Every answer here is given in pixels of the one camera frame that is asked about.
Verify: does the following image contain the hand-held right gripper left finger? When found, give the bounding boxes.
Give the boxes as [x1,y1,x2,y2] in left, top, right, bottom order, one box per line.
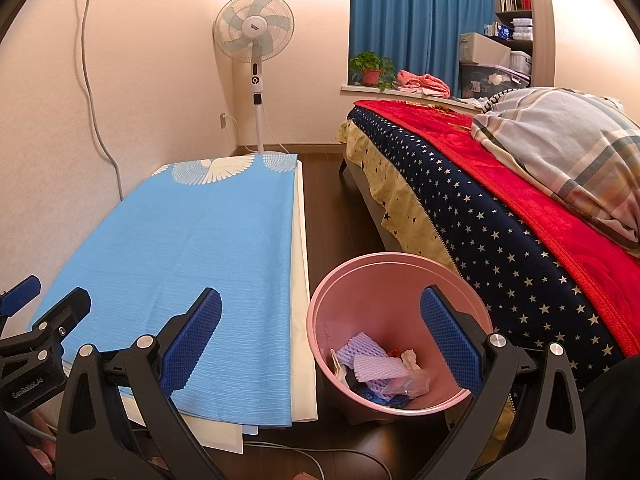
[52,287,226,480]

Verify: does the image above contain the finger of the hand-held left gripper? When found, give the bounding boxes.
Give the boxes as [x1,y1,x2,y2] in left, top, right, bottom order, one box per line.
[0,275,42,317]
[0,287,92,361]

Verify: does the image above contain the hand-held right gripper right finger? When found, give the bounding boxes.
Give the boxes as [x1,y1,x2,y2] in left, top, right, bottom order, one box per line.
[419,285,588,480]

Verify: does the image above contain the clear plastic bag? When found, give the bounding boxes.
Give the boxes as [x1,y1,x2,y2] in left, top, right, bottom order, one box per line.
[382,367,433,398]

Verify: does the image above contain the pink waste bin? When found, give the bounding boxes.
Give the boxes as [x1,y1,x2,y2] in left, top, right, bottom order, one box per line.
[306,253,493,423]

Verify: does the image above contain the purple foam net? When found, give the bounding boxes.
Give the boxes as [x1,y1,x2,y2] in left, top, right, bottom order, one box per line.
[337,332,401,403]

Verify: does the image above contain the blue bird-print mat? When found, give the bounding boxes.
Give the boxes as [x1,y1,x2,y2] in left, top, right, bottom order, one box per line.
[30,154,301,428]

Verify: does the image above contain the bed with star blanket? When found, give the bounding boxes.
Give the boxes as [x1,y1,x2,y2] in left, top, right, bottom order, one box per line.
[334,105,640,396]

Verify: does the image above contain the person's dark clothing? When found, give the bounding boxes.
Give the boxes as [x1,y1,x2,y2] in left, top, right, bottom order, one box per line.
[580,352,640,480]

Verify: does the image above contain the red blanket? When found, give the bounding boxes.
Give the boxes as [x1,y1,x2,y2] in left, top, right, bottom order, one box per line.
[352,99,640,341]

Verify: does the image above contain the striped plaid quilt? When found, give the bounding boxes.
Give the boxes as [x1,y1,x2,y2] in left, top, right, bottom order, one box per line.
[470,86,640,261]

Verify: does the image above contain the pink folded clothes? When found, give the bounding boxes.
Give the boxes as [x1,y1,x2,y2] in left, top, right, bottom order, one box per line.
[395,70,452,97]

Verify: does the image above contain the white windowsill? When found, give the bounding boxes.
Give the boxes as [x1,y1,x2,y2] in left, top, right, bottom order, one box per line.
[341,84,481,111]

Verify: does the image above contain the potted green plant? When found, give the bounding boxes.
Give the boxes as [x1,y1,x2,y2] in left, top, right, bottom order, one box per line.
[348,51,398,93]

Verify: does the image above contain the grey cardboard box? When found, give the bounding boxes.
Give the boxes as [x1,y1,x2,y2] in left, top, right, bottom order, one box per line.
[459,32,512,66]

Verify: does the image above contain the blue curtain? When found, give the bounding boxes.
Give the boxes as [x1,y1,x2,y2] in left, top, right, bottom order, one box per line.
[349,0,498,97]

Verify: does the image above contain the white standing fan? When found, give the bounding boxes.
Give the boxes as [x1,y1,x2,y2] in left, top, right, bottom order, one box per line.
[212,0,295,155]

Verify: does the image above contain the wooden bookshelf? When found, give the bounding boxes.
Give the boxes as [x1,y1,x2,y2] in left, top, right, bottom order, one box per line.
[492,0,533,56]

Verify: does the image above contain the white floor cable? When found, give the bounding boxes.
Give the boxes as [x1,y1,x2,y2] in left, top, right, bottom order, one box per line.
[245,440,396,480]

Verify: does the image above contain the white fan cord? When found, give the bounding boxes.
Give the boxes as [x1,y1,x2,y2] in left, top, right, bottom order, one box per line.
[227,115,288,153]

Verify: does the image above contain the grey wall cable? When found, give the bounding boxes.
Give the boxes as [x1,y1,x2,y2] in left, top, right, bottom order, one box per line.
[79,0,126,202]

